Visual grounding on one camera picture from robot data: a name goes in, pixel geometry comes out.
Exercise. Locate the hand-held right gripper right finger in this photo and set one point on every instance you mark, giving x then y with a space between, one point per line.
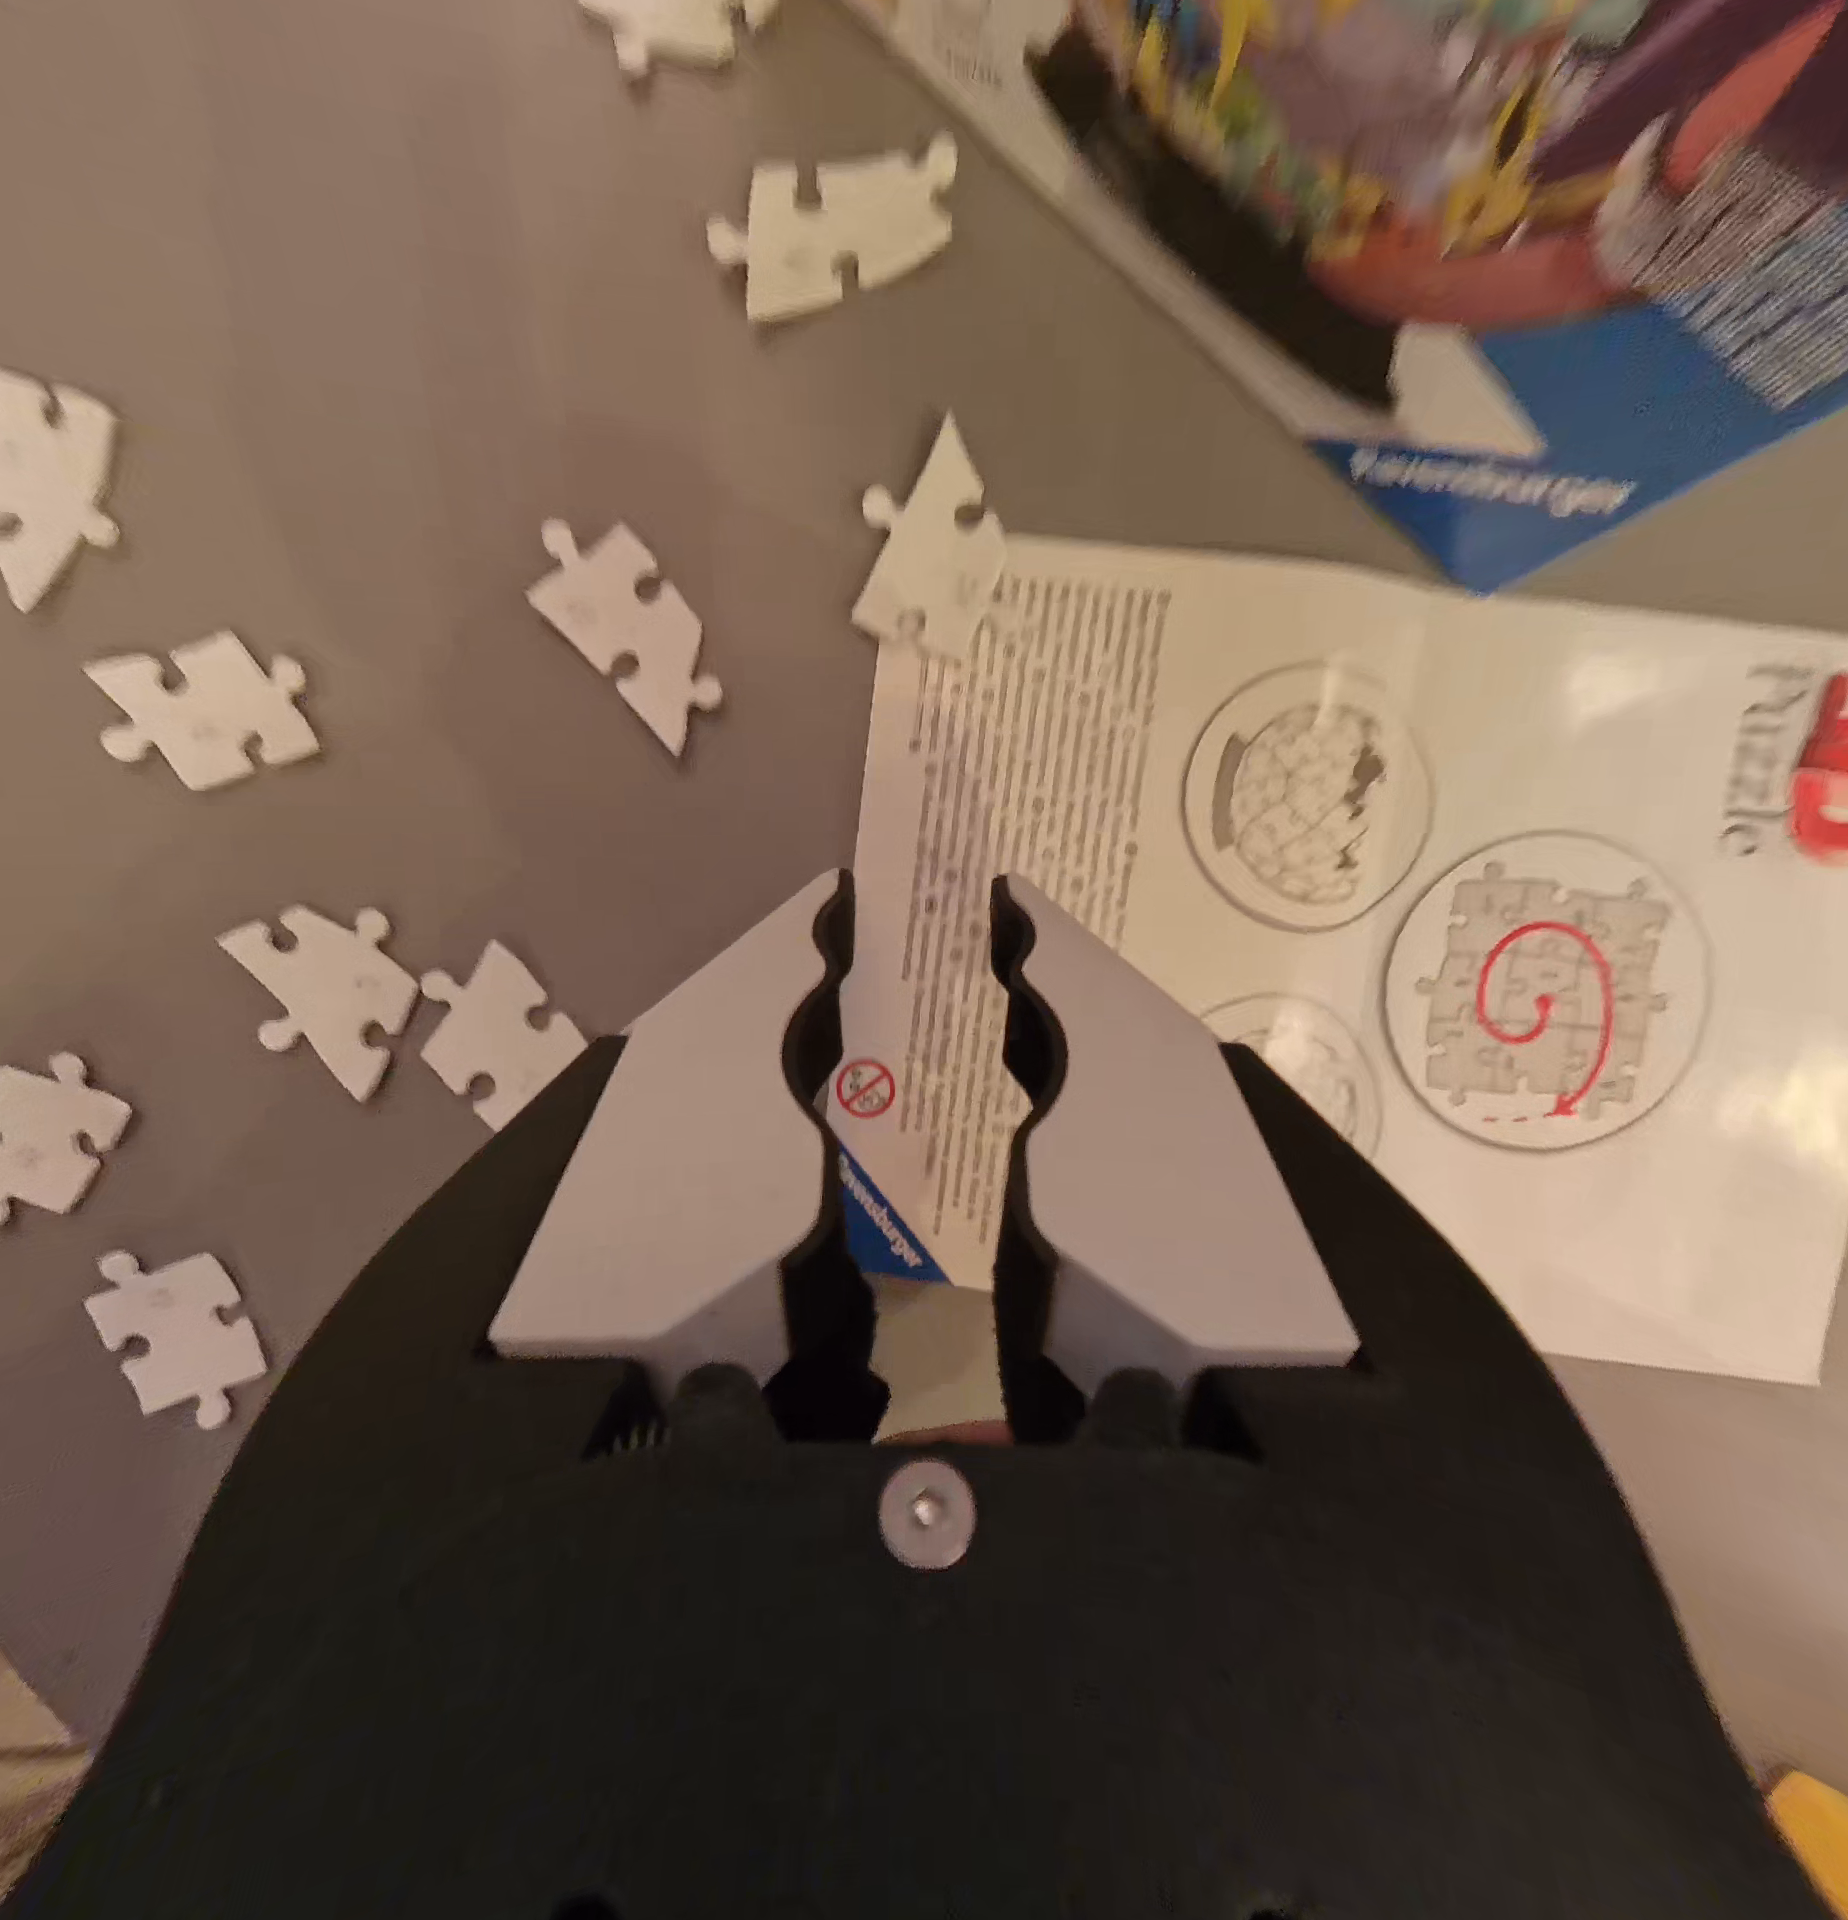
1179 1201

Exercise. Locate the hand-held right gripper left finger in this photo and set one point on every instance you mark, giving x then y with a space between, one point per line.
669 1201

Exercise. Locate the white puzzle pieces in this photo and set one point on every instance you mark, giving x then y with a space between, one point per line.
204 712

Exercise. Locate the colourful cardboard puzzle box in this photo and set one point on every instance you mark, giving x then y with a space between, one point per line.
1617 418

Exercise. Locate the white printed instruction sheet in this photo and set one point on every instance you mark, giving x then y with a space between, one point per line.
1690 1201

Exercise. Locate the yellow plastic bin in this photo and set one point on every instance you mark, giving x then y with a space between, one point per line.
1841 1851

